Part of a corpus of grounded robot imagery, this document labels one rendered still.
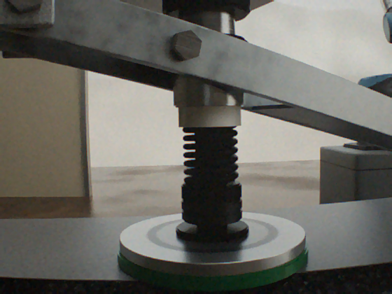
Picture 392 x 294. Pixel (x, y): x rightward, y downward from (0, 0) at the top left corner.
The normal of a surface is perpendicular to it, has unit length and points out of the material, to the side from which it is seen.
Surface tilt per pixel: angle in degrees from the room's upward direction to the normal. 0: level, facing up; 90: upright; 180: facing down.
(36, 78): 90
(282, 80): 90
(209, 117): 90
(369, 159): 90
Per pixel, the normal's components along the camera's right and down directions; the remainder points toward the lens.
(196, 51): 0.40, 0.04
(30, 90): 0.04, 0.05
